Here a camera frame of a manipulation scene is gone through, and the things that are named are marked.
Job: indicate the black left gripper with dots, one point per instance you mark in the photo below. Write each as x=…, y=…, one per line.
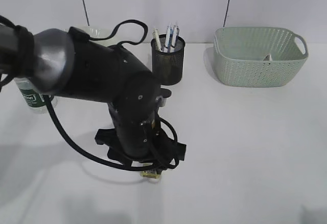
x=163, y=152

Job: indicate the yellow eraser with barcode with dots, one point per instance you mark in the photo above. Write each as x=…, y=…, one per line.
x=150, y=174

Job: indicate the blue clip grey pen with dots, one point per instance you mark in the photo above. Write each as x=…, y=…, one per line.
x=167, y=44

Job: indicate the cream barrel pen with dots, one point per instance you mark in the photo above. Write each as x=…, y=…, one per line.
x=157, y=39

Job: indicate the grey grip clear pen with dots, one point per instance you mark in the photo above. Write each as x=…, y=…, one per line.
x=175, y=34

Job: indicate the clear water bottle green label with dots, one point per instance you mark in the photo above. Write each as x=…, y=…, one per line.
x=34, y=100

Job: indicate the waste paper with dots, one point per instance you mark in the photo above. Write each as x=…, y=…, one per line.
x=268, y=58

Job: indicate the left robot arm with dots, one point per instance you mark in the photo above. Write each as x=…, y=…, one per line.
x=72, y=64

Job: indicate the black mesh pen holder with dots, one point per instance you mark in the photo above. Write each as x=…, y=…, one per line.
x=168, y=67

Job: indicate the pale green wavy plate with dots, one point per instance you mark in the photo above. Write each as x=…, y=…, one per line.
x=97, y=32

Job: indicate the pale green plastic basket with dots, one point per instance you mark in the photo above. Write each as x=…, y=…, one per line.
x=239, y=54

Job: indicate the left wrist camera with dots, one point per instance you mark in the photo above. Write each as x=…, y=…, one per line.
x=163, y=96

